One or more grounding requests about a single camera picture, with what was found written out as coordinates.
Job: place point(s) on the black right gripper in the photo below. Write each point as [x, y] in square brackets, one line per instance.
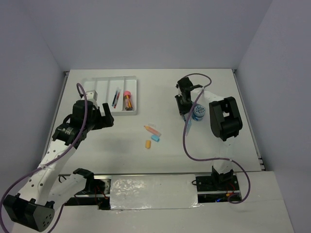
[182, 109]

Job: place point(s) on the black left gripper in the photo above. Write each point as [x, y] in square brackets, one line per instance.
[104, 121]

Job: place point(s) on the dark blue gel pen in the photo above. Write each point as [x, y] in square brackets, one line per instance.
[115, 96]

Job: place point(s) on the red gel pen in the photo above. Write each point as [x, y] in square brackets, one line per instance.
[117, 98]

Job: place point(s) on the pink capped crayon tube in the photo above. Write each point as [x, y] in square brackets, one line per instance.
[127, 101]

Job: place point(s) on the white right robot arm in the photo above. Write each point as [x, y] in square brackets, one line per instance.
[224, 119]

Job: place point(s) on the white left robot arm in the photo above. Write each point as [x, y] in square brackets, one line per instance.
[35, 204]

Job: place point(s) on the white compartment tray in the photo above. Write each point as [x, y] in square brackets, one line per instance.
[106, 88]

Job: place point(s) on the light blue highlighter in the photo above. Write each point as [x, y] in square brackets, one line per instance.
[188, 127]

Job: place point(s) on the orange highlighter cap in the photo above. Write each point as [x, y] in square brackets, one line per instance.
[148, 144]

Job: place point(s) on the light blue highlighter cap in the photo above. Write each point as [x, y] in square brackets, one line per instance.
[155, 138]

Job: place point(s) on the silver foil sheet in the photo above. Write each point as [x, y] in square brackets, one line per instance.
[153, 192]

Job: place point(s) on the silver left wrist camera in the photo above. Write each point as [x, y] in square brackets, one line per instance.
[92, 96]

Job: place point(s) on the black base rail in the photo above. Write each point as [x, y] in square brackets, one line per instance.
[207, 192]

